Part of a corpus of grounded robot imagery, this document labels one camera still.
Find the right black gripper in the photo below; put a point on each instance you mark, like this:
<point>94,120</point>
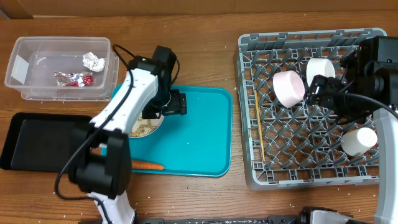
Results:
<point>328,86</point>

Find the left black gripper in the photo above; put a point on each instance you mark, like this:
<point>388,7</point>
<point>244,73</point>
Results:
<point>178,104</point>

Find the white medium bowl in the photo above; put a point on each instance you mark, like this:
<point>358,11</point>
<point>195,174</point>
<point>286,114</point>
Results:
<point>319,66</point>

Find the rice and peanut shell pile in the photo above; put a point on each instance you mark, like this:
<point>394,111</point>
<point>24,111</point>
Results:
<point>143,126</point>

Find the large plate with food scraps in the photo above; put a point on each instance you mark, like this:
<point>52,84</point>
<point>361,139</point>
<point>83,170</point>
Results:
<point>146,127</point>

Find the pink bowl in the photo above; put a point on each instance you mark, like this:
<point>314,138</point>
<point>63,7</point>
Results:
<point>289,88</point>

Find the small white cup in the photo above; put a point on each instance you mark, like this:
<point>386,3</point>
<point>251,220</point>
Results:
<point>359,141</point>

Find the orange carrot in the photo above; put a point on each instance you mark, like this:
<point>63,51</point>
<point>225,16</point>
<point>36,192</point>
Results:
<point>141,165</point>

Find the wooden chopstick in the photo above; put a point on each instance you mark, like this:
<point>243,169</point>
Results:
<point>259,126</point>

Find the white napkin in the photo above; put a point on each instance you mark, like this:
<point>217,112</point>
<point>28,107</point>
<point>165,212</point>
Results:
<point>93,63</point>

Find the red foil snack wrapper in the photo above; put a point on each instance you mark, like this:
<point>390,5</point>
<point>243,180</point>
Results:
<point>74,79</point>

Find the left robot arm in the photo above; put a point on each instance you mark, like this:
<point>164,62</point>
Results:
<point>101,163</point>

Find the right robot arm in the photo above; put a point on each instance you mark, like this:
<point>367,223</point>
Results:
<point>368,88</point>

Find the grey dishwasher rack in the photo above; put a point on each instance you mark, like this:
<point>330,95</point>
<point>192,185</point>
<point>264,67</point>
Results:
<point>302,144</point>

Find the teal plastic tray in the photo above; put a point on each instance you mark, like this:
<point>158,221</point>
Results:
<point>195,144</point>

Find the clear plastic bin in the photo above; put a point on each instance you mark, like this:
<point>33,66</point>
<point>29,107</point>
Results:
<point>34,60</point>

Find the black plastic bin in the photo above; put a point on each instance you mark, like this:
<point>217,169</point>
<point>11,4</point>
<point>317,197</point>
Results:
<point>39,141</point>

